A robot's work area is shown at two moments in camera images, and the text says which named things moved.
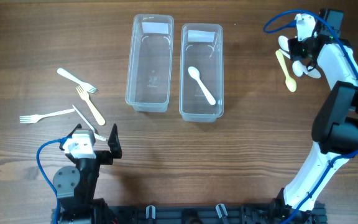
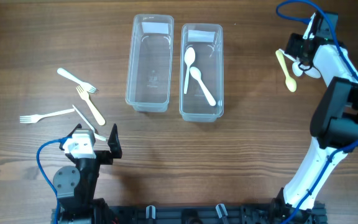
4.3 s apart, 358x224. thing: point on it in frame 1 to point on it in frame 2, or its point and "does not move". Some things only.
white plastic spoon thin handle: (314, 73) does not move
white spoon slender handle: (283, 42) to (189, 58)
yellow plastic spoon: (290, 83) does not move
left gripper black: (107, 157) does not move
